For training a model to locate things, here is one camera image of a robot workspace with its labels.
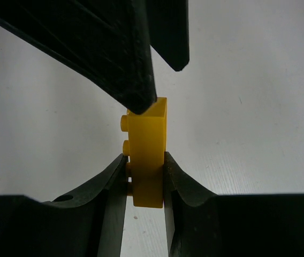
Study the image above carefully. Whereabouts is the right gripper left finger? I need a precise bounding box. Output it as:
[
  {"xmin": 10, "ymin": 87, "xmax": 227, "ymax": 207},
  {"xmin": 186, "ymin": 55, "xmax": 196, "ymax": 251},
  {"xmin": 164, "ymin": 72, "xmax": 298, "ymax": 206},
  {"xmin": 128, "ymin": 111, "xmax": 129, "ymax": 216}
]
[{"xmin": 0, "ymin": 155, "xmax": 127, "ymax": 256}]

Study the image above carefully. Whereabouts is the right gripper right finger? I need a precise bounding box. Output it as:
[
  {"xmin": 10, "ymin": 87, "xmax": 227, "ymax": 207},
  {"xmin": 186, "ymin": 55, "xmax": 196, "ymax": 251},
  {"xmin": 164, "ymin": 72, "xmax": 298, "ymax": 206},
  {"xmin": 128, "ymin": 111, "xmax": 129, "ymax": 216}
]
[{"xmin": 163, "ymin": 153, "xmax": 304, "ymax": 256}]

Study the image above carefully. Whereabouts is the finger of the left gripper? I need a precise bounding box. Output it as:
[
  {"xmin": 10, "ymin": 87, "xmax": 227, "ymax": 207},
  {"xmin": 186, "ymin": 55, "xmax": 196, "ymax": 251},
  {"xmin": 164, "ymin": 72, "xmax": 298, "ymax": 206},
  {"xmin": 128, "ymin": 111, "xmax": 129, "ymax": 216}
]
[
  {"xmin": 146, "ymin": 0, "xmax": 189, "ymax": 72},
  {"xmin": 0, "ymin": 1, "xmax": 157, "ymax": 114}
]

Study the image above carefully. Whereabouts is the yellow lego brick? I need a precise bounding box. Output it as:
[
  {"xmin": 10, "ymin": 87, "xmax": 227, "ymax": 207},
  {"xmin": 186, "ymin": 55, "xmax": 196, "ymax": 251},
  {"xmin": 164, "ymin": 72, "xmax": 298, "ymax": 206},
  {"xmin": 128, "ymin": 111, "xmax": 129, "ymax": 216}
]
[{"xmin": 120, "ymin": 97, "xmax": 167, "ymax": 208}]

